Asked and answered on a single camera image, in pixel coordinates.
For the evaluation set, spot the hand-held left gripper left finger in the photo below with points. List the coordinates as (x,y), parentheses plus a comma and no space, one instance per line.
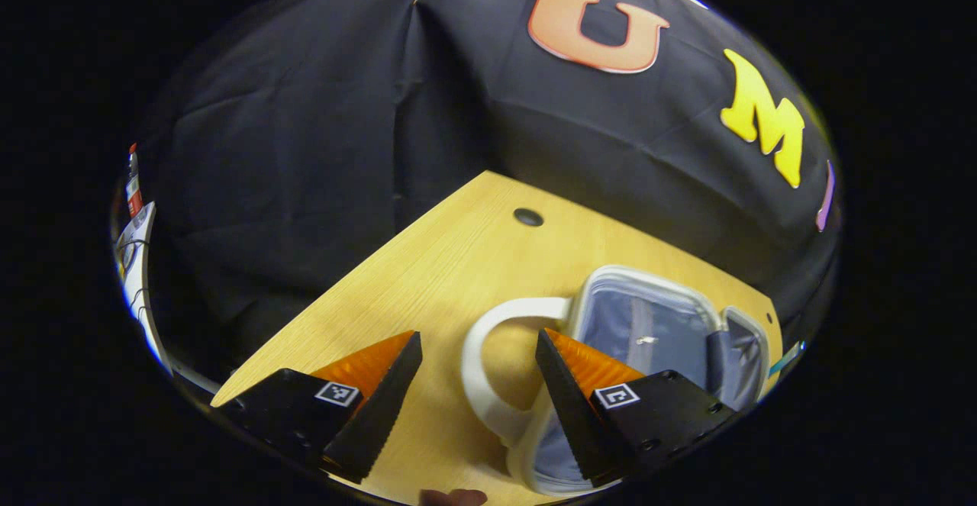
(382,407)

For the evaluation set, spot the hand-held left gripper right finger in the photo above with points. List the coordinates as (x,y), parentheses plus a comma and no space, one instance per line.
(569,407)

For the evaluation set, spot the white suitcase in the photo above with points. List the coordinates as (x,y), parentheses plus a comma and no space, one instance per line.
(656,315)

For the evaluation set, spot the white side desk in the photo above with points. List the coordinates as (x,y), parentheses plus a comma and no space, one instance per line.
(137,277)

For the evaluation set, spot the black backdrop cloth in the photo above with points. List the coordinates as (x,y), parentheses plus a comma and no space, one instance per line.
(343,109)

